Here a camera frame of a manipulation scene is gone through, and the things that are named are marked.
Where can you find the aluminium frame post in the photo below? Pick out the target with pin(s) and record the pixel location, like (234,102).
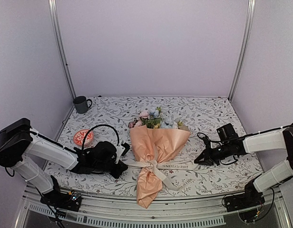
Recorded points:
(57,33)
(245,41)

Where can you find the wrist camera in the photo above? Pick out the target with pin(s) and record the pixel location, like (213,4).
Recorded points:
(122,149)
(207,144)

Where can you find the blue fake flower stem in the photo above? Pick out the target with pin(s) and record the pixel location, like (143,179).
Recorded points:
(157,116)

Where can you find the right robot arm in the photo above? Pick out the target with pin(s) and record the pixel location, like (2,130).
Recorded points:
(274,147)

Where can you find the right arm base board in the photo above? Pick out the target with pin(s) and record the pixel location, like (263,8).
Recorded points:
(240,202)

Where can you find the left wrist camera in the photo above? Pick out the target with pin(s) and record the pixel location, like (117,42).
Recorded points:
(122,149)

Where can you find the pale pink white flower stem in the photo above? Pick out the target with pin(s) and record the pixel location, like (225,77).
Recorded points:
(143,118)

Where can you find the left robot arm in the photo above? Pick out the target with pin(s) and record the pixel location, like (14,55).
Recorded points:
(19,141)

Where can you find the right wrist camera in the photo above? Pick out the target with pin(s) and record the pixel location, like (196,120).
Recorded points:
(207,144)

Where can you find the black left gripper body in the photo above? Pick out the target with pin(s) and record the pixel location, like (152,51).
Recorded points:
(101,166)

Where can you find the left aluminium frame post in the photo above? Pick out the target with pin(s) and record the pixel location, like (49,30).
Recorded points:
(57,33)

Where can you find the red white patterned dish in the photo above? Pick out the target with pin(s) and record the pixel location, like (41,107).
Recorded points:
(80,137)

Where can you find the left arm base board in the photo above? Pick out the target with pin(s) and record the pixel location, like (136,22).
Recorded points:
(59,200)

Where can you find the beige wrapping paper sheet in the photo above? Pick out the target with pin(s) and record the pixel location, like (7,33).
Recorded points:
(152,148)

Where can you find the dark grey mug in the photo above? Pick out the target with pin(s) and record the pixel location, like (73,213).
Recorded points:
(82,104)

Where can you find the white lace ribbon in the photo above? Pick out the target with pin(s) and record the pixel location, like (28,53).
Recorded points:
(165,168)

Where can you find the right aluminium frame post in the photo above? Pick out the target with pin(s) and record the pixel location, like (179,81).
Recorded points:
(245,41)

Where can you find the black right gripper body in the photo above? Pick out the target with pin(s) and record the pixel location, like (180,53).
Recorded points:
(224,151)

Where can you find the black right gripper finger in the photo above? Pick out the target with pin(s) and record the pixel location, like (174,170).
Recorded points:
(203,156)
(208,162)

